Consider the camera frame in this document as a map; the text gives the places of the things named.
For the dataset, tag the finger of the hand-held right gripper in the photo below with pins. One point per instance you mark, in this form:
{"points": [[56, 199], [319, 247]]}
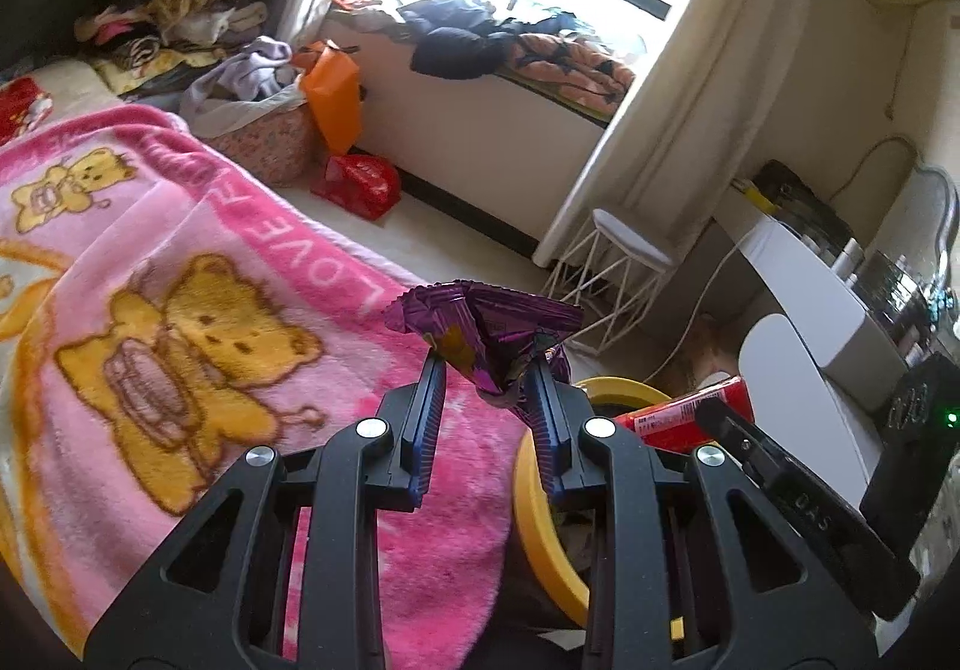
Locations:
{"points": [[810, 497]]}

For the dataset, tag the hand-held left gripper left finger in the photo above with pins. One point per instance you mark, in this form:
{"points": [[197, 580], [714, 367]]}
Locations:
{"points": [[427, 415]]}

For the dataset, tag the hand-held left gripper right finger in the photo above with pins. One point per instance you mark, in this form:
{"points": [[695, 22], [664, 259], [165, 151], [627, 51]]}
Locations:
{"points": [[544, 430]]}

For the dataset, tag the yellow rimmed black trash bin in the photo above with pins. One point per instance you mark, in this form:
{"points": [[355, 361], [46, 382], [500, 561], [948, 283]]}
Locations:
{"points": [[540, 535]]}

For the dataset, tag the purple foil wrapper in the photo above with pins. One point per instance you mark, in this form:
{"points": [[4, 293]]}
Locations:
{"points": [[487, 317]]}

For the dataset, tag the red snack packet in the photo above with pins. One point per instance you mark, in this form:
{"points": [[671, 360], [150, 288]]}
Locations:
{"points": [[675, 419]]}

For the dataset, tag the dark cosmetics organizer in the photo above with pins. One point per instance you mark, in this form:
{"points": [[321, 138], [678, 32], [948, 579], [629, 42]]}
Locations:
{"points": [[892, 295]]}

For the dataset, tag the tan fuzzy object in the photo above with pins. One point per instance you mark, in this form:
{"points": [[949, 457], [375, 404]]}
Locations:
{"points": [[709, 351]]}

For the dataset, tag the white vanity desk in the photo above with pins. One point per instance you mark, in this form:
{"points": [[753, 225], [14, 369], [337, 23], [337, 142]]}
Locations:
{"points": [[802, 287]]}

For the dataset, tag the white bottle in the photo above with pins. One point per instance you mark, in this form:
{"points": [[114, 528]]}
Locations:
{"points": [[851, 257]]}

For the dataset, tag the pink bear print blanket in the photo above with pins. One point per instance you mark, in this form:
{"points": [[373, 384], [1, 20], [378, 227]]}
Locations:
{"points": [[300, 250]]}

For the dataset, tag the red plastic bag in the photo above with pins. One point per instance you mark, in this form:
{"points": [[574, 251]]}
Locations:
{"points": [[356, 186]]}

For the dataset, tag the silver framed mirror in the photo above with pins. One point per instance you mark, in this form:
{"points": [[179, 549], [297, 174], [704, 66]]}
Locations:
{"points": [[946, 205]]}

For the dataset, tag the dark bag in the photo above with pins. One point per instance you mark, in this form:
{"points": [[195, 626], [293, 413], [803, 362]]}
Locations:
{"points": [[799, 198]]}

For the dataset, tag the white window seat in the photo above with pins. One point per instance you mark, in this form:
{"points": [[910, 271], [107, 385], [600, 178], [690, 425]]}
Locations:
{"points": [[465, 130]]}

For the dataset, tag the yellow item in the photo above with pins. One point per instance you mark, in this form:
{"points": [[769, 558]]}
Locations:
{"points": [[750, 194]]}

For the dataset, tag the floral fabric basket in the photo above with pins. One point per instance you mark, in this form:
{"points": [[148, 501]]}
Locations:
{"points": [[270, 145]]}

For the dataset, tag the orange paper bag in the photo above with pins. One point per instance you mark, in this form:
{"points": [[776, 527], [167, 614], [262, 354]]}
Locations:
{"points": [[334, 100]]}

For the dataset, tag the orange patterned quilt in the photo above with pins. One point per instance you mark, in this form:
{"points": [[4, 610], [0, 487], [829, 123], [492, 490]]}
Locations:
{"points": [[577, 66]]}

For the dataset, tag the cream thick curtain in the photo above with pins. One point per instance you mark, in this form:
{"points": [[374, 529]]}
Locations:
{"points": [[697, 78]]}

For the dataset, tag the lavender grey clothes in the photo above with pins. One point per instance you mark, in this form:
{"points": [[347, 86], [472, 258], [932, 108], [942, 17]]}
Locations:
{"points": [[247, 70]]}

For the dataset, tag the red orange cloth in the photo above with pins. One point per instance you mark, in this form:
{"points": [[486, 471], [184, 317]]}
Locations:
{"points": [[356, 0]]}

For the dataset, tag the pile of patterned clothes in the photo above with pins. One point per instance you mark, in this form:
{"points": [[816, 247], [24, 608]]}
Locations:
{"points": [[187, 21]]}

